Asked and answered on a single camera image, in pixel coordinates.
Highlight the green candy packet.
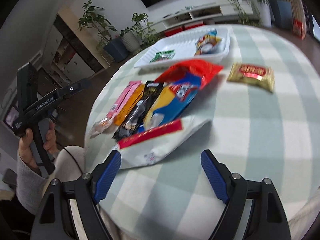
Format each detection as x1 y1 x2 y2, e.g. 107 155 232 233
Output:
150 50 175 63

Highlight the trailing ivy plant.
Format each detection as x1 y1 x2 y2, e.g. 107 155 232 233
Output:
130 12 161 49

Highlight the left red storage box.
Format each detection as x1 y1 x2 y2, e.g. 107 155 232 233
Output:
164 26 184 37

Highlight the hanging vine on console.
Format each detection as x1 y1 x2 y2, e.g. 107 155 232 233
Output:
228 0 258 27

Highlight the gold red candy packet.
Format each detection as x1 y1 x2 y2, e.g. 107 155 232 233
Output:
227 63 275 93

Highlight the orange snack bar packet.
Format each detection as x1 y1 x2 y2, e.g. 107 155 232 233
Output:
114 84 145 126

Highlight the tall plant blue square pot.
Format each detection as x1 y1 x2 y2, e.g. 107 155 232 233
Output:
268 0 293 30

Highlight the clear orange bear packet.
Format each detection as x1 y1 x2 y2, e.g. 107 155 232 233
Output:
88 116 114 138

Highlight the wooden storage cabinet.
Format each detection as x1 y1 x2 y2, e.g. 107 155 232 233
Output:
42 7 110 87

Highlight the bushy plant white pot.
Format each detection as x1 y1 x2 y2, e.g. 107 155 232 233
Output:
250 0 272 28

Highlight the right red storage box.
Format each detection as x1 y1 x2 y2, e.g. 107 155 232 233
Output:
184 21 204 30

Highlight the blue yellow cookie packet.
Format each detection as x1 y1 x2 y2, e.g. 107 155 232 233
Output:
138 73 201 132

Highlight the person's left hand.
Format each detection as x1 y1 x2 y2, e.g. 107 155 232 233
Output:
17 120 61 173

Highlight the tall plant dark blue pot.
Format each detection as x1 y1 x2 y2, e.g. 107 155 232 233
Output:
78 0 129 63

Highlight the white bag red strip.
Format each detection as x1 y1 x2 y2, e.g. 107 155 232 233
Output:
115 115 211 170

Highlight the white tv console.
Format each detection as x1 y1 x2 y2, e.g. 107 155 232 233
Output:
151 3 239 32

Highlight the blue panda snack bag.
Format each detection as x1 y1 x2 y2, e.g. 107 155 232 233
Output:
194 29 222 55

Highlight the red storage box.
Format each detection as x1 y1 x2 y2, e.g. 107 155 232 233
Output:
184 21 204 30
164 26 184 37

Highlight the white foam tray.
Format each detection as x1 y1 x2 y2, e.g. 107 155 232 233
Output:
133 24 231 69

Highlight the pink wafer bar packet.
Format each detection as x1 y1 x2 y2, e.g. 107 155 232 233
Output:
106 81 141 118

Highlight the plant in white ribbed pot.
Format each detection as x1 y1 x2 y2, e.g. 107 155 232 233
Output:
120 27 140 54

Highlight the black sesame snack packet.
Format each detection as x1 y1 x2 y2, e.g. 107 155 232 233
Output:
112 81 164 142

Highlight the red gift bag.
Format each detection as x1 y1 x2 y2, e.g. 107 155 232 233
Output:
293 19 305 40

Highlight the red snack bag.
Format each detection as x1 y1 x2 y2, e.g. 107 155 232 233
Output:
155 59 223 90

